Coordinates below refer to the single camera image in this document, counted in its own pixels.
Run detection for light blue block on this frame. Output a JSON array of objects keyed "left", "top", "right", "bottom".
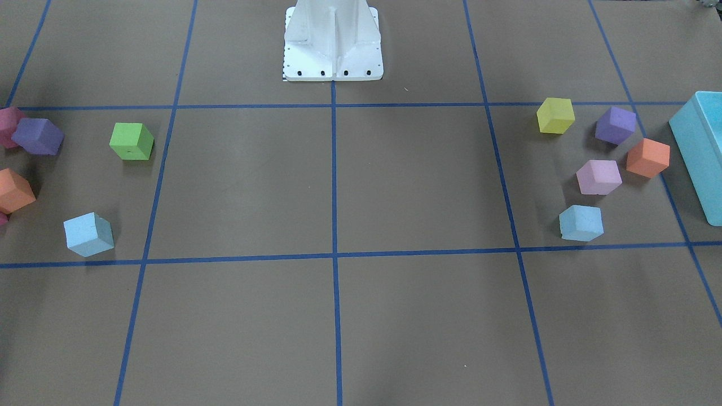
[
  {"left": 63, "top": 211, "right": 115, "bottom": 258},
  {"left": 558, "top": 205, "right": 604, "bottom": 242}
]

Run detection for yellow foam block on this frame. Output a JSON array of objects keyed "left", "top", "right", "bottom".
[{"left": 536, "top": 97, "right": 576, "bottom": 135}]

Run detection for lilac foam block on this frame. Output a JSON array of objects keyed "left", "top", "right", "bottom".
[{"left": 576, "top": 160, "right": 623, "bottom": 195}]

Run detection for green foam block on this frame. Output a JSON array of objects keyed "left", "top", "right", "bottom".
[{"left": 109, "top": 122, "right": 155, "bottom": 160}]

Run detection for purple foam block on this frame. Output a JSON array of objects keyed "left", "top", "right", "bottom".
[
  {"left": 11, "top": 118, "right": 64, "bottom": 155},
  {"left": 594, "top": 106, "right": 637, "bottom": 145}
]

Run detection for orange foam block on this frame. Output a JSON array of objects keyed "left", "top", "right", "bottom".
[
  {"left": 625, "top": 138, "right": 671, "bottom": 178},
  {"left": 1, "top": 169, "right": 36, "bottom": 215}
]

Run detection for cyan plastic bin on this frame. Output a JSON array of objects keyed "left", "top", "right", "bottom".
[{"left": 668, "top": 91, "right": 721, "bottom": 227}]

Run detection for magenta foam block rear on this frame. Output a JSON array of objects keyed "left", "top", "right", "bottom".
[{"left": 0, "top": 107, "right": 26, "bottom": 149}]

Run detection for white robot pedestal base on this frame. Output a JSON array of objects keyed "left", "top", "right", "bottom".
[{"left": 282, "top": 1, "right": 384, "bottom": 82}]

